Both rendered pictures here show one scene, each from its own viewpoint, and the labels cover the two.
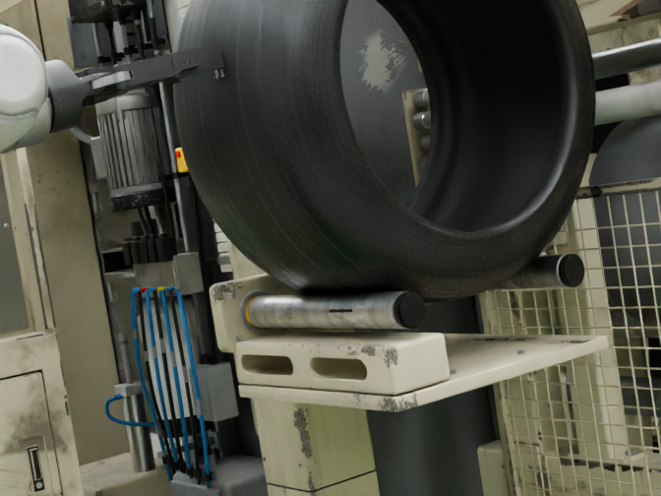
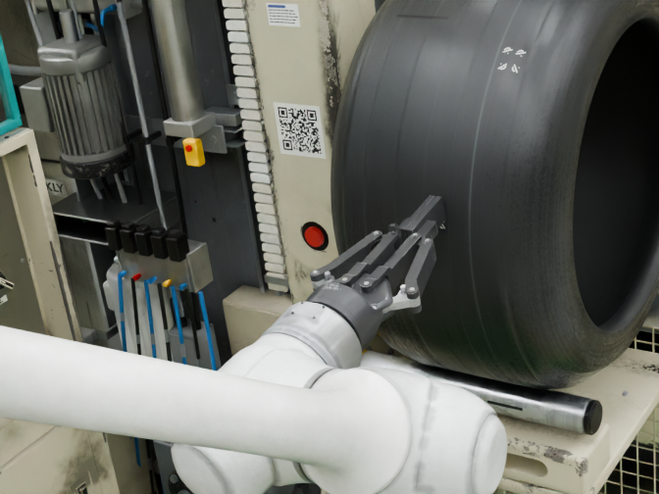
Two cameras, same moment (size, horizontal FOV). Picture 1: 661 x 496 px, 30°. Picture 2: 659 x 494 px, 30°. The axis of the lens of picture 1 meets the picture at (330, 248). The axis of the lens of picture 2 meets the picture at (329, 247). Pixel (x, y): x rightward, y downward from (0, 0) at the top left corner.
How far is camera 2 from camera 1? 1.00 m
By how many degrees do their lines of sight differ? 29
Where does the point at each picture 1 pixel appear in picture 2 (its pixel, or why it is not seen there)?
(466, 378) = (618, 453)
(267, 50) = (512, 219)
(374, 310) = (555, 417)
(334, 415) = not seen: hidden behind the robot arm
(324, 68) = (562, 228)
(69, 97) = (370, 334)
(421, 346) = (598, 446)
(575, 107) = not seen: outside the picture
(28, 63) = (502, 440)
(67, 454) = (108, 478)
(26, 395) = (72, 439)
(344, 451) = not seen: hidden behind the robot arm
